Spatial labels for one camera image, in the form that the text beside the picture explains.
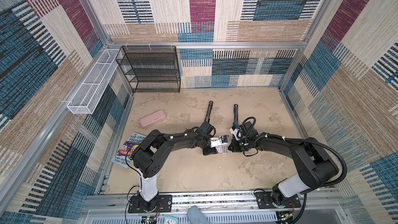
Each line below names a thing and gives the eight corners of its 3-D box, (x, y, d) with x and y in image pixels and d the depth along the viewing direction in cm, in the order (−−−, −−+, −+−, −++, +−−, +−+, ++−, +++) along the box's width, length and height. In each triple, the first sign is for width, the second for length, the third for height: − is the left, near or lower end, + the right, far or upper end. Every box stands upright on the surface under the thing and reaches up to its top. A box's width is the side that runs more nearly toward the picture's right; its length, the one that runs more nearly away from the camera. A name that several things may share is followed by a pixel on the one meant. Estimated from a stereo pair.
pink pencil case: (143, 129, 102) (141, 126, 99) (139, 122, 105) (138, 119, 103) (167, 117, 107) (167, 114, 105) (164, 110, 111) (163, 108, 109)
